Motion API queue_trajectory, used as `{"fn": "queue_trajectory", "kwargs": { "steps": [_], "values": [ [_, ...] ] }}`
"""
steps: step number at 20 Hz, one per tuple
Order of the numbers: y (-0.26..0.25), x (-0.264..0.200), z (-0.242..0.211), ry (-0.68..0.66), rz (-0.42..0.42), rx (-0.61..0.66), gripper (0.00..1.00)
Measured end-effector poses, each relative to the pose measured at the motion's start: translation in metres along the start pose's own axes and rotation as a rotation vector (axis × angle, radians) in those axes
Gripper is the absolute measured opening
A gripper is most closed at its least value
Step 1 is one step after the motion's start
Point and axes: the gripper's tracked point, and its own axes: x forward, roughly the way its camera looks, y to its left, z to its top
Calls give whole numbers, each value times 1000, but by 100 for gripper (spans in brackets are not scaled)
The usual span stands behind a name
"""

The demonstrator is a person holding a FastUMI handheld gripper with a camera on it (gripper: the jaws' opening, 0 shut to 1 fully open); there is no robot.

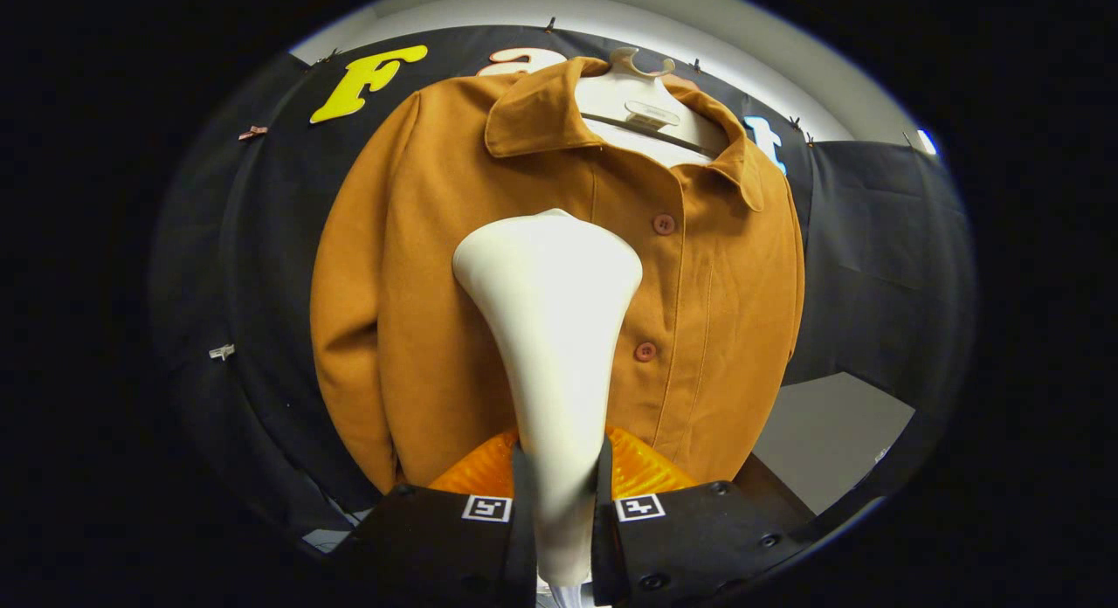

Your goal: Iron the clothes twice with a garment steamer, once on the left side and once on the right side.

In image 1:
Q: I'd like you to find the row of black clips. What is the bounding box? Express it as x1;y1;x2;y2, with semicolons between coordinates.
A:
316;16;818;146

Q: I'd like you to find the black backdrop cloth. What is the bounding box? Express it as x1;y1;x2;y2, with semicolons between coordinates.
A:
148;24;977;539

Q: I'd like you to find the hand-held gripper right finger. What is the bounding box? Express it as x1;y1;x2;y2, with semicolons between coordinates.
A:
592;426;806;608

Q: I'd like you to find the white garment steamer head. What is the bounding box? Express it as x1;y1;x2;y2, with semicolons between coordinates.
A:
452;209;644;587

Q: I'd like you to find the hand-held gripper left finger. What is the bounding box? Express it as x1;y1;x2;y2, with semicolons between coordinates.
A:
336;429;535;608

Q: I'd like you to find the brown button-up shirt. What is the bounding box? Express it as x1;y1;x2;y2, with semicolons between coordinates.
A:
310;56;806;495

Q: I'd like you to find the white mannequin torso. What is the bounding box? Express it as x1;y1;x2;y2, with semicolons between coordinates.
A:
574;46;730;169

